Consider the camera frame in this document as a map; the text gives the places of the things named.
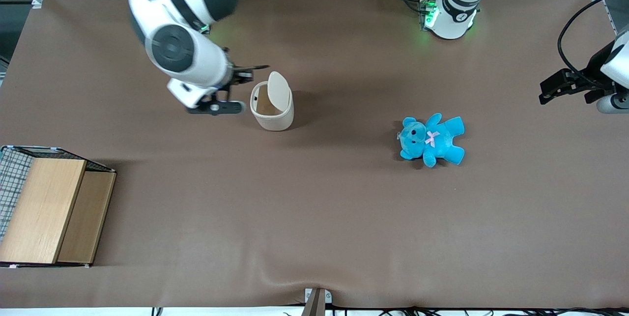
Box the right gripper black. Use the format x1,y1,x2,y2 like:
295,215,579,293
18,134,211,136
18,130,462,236
216,48,270,103

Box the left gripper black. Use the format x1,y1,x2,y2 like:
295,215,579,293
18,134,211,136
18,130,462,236
539,69,616,106

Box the cream trash can swing lid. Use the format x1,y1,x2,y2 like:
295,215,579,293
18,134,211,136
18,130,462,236
267,71,292,116

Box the cream trash can body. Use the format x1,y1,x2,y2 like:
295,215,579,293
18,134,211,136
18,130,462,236
250,80,295,132

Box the blue teddy bear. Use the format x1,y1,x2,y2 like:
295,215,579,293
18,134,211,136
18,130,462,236
397,113,466,168

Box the brown table cover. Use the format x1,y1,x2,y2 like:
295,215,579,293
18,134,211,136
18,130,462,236
0,0,629,310

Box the light wooden shelf boards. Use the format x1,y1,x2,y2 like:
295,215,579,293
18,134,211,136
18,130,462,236
0,157,117,265

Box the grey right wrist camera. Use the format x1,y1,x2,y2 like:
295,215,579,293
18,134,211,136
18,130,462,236
186,101,246,116

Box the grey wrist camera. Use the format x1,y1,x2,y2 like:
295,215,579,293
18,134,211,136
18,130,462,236
596,92,629,115
186,101,246,116

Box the black looping arm cable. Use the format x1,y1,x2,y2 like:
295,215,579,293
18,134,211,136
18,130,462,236
557,0,629,86

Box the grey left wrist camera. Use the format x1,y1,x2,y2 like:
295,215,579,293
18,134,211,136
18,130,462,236
596,92,629,115

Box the grey metal table bracket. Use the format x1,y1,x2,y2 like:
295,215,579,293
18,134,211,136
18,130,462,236
302,287,333,316

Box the black wire mesh rack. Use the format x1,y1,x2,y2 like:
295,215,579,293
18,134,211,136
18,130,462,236
0,145,117,269

